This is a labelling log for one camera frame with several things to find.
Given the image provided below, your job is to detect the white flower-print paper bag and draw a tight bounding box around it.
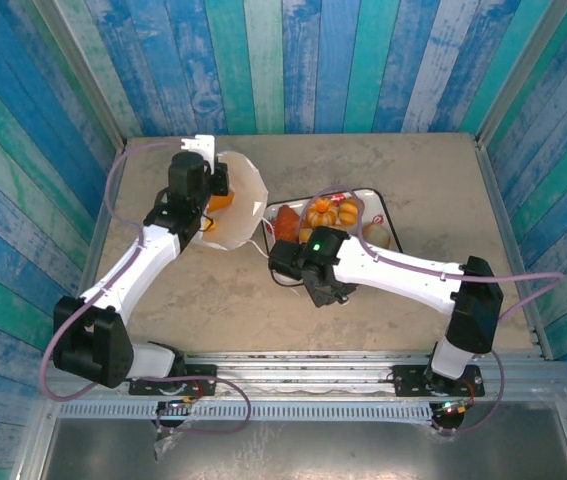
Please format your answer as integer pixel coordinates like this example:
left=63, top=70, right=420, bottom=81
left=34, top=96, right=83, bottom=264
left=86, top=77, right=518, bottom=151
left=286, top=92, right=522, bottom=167
left=190, top=149, right=270, bottom=254

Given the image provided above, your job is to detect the orange pumpkin-shaped fake bread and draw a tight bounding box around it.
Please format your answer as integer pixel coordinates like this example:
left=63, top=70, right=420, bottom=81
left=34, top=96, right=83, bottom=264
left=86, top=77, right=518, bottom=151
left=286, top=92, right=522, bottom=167
left=306, top=196, right=339, bottom=230

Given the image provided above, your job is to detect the pale fake bun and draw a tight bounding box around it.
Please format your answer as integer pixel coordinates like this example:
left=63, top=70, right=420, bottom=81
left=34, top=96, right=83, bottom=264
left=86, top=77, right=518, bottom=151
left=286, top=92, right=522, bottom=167
left=361, top=222, right=393, bottom=251

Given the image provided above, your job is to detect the red-orange fake croissant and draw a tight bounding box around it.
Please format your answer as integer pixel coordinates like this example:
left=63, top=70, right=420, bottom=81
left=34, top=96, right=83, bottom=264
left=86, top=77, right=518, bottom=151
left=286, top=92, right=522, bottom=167
left=273, top=203, right=303, bottom=242

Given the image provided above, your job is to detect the white strawberry-print tray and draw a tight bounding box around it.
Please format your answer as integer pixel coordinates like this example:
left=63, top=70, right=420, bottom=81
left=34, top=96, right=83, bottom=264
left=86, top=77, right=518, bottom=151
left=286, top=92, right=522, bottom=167
left=261, top=187, right=404, bottom=289

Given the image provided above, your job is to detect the shiny metal plate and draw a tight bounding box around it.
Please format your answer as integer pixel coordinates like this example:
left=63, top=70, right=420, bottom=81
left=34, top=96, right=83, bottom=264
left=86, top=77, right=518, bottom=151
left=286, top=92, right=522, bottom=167
left=37, top=418, right=567, bottom=480

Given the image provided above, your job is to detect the small circuit board with LEDs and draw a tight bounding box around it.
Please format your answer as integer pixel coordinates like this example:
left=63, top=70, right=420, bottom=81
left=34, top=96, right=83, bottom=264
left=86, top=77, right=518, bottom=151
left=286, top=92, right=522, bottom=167
left=430, top=397, right=477, bottom=436
left=154, top=397, right=202, bottom=434

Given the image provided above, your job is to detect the crumpled clear plastic piece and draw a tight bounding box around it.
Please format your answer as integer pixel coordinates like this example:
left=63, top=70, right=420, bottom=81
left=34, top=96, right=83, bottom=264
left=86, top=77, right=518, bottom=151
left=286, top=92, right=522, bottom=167
left=151, top=428, right=184, bottom=461

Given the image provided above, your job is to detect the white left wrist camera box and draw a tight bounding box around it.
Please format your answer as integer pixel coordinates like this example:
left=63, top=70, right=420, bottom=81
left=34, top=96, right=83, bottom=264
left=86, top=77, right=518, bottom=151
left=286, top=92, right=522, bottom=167
left=180, top=133, right=218, bottom=164

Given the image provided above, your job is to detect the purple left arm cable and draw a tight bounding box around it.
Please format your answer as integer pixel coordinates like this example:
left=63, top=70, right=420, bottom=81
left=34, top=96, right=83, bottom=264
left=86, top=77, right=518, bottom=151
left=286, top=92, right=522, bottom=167
left=38, top=139, right=253, bottom=435

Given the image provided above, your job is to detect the aluminium table side rail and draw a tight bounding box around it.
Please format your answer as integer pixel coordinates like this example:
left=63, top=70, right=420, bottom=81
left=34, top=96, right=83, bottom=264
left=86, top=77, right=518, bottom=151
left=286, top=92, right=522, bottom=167
left=57, top=147, right=129, bottom=359
left=473, top=137, right=555, bottom=362

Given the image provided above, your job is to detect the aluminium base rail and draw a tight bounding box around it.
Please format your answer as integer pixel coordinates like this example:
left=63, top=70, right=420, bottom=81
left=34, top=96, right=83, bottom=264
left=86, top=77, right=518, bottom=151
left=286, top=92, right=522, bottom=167
left=37, top=351, right=567, bottom=401

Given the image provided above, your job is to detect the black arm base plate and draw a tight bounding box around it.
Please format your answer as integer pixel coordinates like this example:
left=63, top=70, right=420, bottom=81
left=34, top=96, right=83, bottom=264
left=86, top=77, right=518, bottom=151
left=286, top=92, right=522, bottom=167
left=127, top=363, right=218, bottom=397
left=391, top=363, right=486, bottom=399

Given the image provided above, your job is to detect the grey slotted cable duct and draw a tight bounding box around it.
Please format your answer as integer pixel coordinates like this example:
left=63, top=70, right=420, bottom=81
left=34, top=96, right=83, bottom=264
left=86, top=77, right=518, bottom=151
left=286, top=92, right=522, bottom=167
left=56, top=401, right=437, bottom=422

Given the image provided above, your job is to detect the aluminium frame post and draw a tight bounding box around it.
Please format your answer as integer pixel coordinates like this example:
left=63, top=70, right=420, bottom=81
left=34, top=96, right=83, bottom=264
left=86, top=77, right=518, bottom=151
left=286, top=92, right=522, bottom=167
left=476, top=0, right=564, bottom=146
left=32, top=0, right=128, bottom=154

